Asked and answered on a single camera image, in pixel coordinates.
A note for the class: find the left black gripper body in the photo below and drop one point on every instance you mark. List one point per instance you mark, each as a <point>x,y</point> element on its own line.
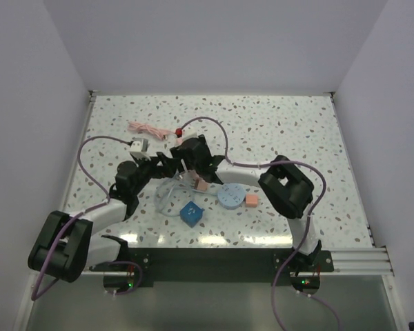
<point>145,168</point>

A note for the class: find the blue round socket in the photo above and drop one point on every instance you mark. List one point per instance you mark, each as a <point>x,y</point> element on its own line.
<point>231,195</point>

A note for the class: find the blue cube socket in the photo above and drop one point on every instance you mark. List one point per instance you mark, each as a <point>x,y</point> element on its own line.
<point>191,214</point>

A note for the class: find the pink power strip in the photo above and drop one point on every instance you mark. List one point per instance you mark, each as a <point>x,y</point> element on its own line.
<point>160,134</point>

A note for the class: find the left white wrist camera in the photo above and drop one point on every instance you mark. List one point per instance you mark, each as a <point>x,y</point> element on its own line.
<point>139,149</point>

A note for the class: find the orange pink plug adapter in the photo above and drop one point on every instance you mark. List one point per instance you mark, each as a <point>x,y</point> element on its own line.
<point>251,200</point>

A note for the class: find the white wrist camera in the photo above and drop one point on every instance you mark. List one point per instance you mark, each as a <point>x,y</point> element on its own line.
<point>186,133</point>
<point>139,149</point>

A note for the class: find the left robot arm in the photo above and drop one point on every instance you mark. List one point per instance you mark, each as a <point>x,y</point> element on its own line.
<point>61,249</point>

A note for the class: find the aluminium front rail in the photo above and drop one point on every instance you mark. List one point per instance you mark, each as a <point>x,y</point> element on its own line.
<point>374,261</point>

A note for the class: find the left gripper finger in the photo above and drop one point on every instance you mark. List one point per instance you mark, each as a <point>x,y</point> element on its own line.
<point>166,162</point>
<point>163,173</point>

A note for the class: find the pink brown plug adapter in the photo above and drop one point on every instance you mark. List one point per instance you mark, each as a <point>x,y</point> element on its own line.
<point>200,185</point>

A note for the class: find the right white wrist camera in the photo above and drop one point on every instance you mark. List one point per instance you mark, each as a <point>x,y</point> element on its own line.
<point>186,133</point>

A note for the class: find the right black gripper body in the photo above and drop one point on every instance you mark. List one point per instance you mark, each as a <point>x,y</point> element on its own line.
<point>176,152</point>

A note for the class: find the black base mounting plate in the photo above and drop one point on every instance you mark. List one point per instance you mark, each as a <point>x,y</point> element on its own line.
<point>213,265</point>

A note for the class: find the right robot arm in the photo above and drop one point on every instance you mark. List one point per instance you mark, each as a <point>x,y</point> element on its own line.
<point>288,189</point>

